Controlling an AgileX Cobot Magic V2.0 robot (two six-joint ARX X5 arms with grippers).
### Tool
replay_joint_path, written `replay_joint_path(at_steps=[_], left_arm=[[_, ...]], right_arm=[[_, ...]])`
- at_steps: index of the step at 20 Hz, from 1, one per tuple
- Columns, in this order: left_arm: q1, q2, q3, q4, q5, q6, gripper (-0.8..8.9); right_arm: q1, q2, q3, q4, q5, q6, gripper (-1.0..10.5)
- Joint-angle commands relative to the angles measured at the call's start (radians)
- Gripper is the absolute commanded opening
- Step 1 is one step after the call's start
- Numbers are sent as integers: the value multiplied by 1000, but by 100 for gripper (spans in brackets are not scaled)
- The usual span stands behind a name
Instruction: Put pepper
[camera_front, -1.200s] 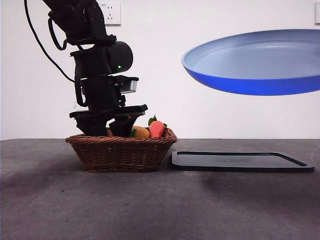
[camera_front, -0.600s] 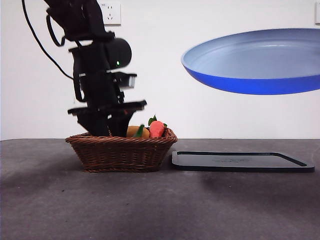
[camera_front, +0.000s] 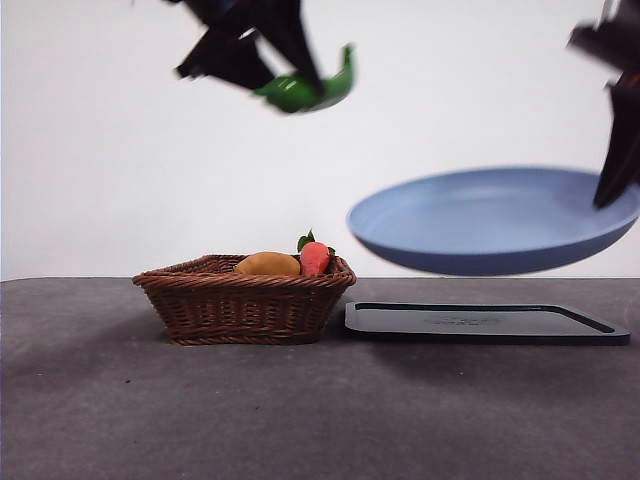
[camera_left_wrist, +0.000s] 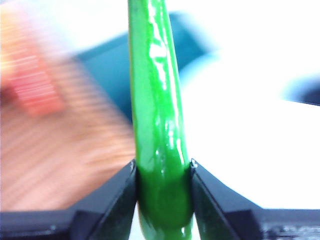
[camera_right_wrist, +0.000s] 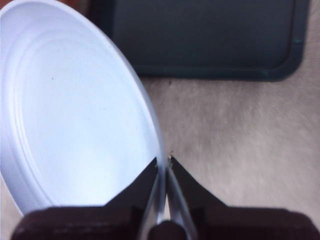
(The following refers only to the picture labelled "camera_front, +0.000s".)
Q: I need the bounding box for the brown wicker basket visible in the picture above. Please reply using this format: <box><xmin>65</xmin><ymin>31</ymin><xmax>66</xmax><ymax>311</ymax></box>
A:
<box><xmin>132</xmin><ymin>253</ymin><xmax>358</xmax><ymax>347</ymax></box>

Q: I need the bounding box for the orange carrot with green top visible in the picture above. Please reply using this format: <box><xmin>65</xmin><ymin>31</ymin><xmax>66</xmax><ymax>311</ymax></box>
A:
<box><xmin>296</xmin><ymin>228</ymin><xmax>338</xmax><ymax>278</ymax></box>

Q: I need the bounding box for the long green pepper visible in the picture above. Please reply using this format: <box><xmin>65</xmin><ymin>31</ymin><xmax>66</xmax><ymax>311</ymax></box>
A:
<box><xmin>252</xmin><ymin>43</ymin><xmax>361</xmax><ymax>116</ymax></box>

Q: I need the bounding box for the black rectangular tray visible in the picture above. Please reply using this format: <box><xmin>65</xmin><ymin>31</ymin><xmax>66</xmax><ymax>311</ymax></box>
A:
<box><xmin>344</xmin><ymin>301</ymin><xmax>632</xmax><ymax>347</ymax></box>

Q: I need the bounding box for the light blue round plate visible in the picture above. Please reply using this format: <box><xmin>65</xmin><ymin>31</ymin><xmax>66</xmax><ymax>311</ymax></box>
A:
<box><xmin>345</xmin><ymin>166</ymin><xmax>640</xmax><ymax>278</ymax></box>

